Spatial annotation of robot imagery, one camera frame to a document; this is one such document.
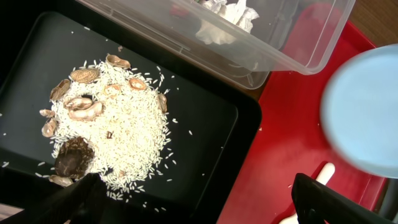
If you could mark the clear plastic waste bin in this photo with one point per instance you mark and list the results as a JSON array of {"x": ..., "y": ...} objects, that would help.
[{"x": 239, "y": 41}]

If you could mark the spilled rice pile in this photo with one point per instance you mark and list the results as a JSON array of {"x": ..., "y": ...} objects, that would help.
[{"x": 121, "y": 114}]

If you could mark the red snack wrapper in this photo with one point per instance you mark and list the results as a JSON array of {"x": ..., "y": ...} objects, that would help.
[{"x": 178, "y": 11}]

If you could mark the black plastic tray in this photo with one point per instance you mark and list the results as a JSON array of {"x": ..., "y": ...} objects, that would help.
[{"x": 212, "y": 125}]

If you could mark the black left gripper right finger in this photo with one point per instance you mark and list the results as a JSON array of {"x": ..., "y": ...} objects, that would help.
[{"x": 315, "y": 203}]

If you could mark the light blue plate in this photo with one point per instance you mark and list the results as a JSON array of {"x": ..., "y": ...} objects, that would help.
[{"x": 358, "y": 111}]

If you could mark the red serving tray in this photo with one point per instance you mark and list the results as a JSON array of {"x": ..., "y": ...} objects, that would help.
[{"x": 290, "y": 140}]

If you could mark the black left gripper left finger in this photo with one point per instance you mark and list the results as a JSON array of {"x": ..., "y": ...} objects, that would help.
[{"x": 81, "y": 202}]

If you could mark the white plastic spoon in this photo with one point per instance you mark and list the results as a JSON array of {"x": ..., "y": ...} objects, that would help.
[{"x": 323, "y": 177}]

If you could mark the dark brown mushroom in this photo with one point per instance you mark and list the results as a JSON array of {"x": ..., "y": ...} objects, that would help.
[{"x": 73, "y": 158}]

